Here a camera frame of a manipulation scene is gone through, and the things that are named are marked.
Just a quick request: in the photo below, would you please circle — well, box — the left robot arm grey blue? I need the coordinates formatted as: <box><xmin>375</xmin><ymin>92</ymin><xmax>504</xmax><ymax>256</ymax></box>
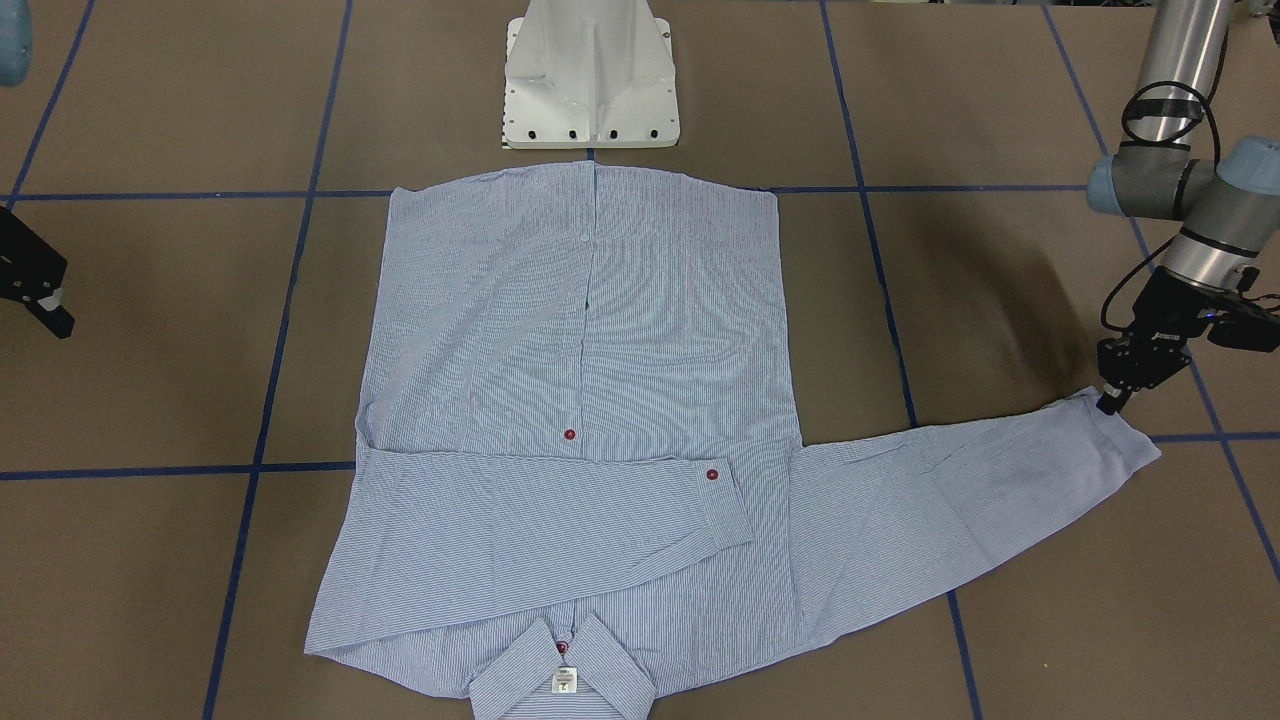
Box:
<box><xmin>1085</xmin><ymin>1</ymin><xmax>1279</xmax><ymax>415</ymax></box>

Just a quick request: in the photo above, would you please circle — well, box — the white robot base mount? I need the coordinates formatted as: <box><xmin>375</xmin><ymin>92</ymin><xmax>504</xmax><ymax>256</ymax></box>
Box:
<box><xmin>502</xmin><ymin>1</ymin><xmax>682</xmax><ymax>150</ymax></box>

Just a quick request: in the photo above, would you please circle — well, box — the blue striped button shirt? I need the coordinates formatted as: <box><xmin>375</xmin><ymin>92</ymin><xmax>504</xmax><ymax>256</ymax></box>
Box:
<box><xmin>303</xmin><ymin>161</ymin><xmax>1160</xmax><ymax>719</ymax></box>

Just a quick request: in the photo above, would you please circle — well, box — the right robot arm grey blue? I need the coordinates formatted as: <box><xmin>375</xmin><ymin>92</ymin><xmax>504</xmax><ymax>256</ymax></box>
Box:
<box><xmin>1</xmin><ymin>1</ymin><xmax>76</xmax><ymax>340</ymax></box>

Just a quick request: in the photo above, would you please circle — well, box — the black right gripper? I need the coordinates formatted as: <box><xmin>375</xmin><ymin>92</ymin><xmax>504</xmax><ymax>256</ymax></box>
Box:
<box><xmin>1</xmin><ymin>208</ymin><xmax>76</xmax><ymax>340</ymax></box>

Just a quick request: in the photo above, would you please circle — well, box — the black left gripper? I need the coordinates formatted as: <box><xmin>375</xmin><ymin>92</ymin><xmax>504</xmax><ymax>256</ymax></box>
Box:
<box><xmin>1096</xmin><ymin>266</ymin><xmax>1279</xmax><ymax>416</ymax></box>

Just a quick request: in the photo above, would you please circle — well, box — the brown table mat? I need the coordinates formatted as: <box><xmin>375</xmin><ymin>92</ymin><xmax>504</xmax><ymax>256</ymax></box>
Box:
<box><xmin>3</xmin><ymin>1</ymin><xmax>1277</xmax><ymax>719</ymax></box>

